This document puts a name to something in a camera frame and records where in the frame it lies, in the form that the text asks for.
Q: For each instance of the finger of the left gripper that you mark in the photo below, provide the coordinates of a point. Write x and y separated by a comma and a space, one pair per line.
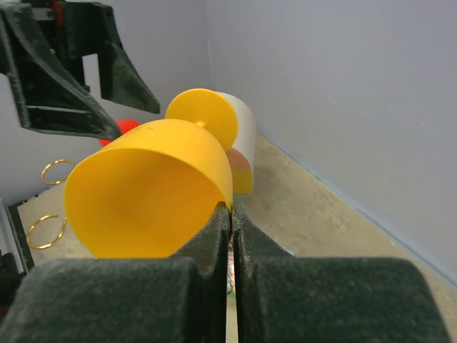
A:
119, 80

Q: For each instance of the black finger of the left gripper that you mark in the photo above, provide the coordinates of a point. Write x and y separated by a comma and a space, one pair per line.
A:
48, 98

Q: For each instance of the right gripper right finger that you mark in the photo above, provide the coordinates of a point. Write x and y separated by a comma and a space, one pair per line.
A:
283, 298

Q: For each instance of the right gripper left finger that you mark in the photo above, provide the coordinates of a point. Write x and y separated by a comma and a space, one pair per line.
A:
181, 298

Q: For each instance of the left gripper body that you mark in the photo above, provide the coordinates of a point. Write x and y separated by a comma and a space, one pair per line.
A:
70, 27

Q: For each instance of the orange plastic goblet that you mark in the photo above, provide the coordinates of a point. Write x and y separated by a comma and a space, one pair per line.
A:
145, 194

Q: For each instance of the gold wine glass rack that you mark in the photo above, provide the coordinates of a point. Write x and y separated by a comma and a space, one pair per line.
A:
48, 222

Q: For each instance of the colourful children's book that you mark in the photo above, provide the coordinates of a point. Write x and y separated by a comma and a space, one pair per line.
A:
231, 281

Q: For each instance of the white orange cylinder appliance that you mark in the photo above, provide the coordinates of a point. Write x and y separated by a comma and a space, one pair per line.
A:
241, 156

